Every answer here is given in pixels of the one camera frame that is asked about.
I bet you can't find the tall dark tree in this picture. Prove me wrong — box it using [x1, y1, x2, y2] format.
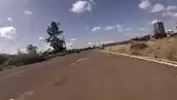
[43, 20, 68, 56]

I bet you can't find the dry bush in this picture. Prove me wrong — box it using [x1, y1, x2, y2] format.
[129, 40, 149, 52]

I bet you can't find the tall grey building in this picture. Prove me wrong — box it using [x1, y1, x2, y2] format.
[151, 20, 168, 40]

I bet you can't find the row of green bushes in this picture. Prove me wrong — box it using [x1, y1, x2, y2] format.
[0, 37, 62, 74]

